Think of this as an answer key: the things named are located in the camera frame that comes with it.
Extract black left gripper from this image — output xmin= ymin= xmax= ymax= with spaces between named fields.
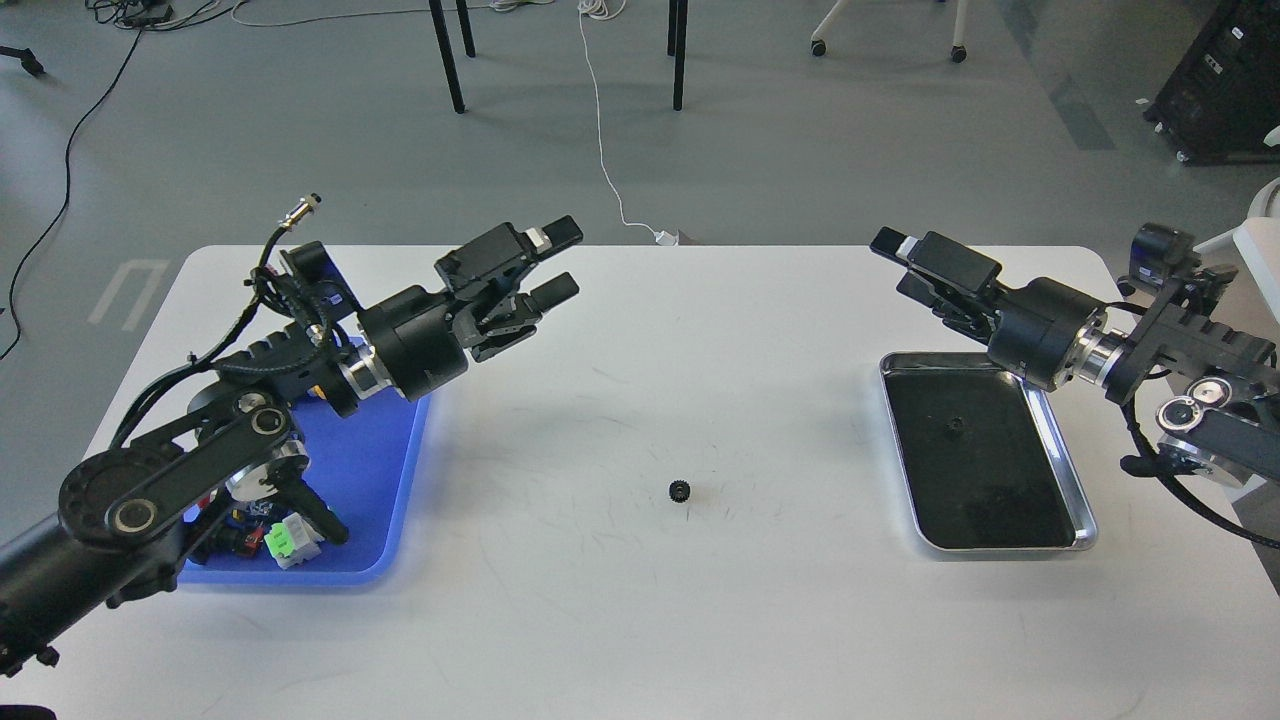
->
xmin=356 ymin=215 xmax=582 ymax=401

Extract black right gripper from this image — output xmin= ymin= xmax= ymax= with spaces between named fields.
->
xmin=870 ymin=227 xmax=1105 ymax=391

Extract small black gear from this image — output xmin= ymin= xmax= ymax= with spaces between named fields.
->
xmin=668 ymin=479 xmax=692 ymax=503
xmin=943 ymin=416 xmax=966 ymax=438

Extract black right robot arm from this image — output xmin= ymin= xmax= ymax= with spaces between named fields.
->
xmin=870 ymin=223 xmax=1279 ymax=548

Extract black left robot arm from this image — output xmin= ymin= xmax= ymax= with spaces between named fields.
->
xmin=1 ymin=193 xmax=582 ymax=676

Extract silver metal tray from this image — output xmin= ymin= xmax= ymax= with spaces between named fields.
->
xmin=879 ymin=352 xmax=1098 ymax=559

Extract blue plastic tray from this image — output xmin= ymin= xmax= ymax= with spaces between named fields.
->
xmin=175 ymin=334 xmax=433 ymax=588

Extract white office chair base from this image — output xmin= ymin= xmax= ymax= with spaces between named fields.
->
xmin=808 ymin=1 xmax=975 ymax=65

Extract black table legs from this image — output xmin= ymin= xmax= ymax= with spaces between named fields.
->
xmin=428 ymin=1 xmax=690 ymax=114

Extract white chair at right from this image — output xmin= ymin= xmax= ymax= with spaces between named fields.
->
xmin=1193 ymin=177 xmax=1279 ymax=322

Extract black equipment case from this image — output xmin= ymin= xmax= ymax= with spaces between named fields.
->
xmin=1143 ymin=1 xmax=1279 ymax=167

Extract white floor cable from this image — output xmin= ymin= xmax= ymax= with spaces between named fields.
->
xmin=230 ymin=0 xmax=681 ymax=246

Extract white green switch module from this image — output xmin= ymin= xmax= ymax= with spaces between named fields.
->
xmin=262 ymin=512 xmax=325 ymax=570

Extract red push button switch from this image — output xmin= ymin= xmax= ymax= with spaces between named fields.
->
xmin=205 ymin=500 xmax=274 ymax=559

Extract black floor cable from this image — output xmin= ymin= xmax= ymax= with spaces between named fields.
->
xmin=0 ymin=0 xmax=236 ymax=363

